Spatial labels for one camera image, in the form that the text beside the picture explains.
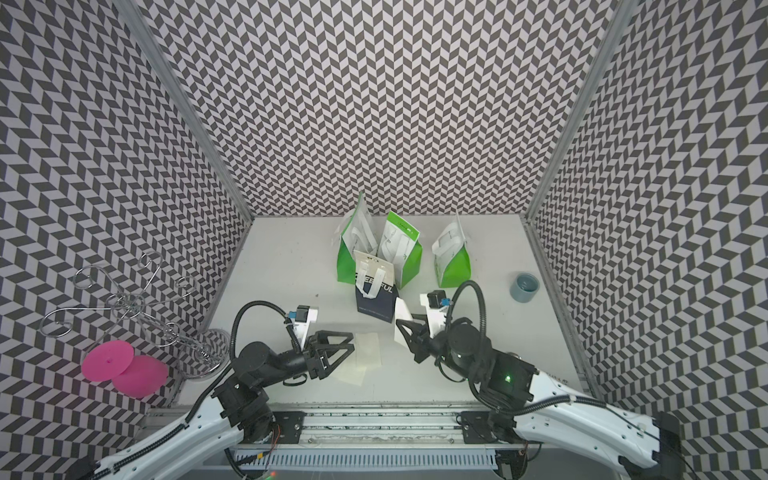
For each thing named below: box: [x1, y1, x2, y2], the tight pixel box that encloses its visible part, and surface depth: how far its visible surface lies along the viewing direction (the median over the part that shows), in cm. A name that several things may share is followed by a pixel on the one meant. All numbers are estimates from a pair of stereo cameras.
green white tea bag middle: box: [378, 211, 423, 289], surface depth 86 cm
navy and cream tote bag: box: [353, 250, 399, 324], surface depth 82 cm
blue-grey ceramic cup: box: [510, 272, 541, 303], surface depth 95 cm
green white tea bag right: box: [432, 210, 472, 288], surface depth 90 cm
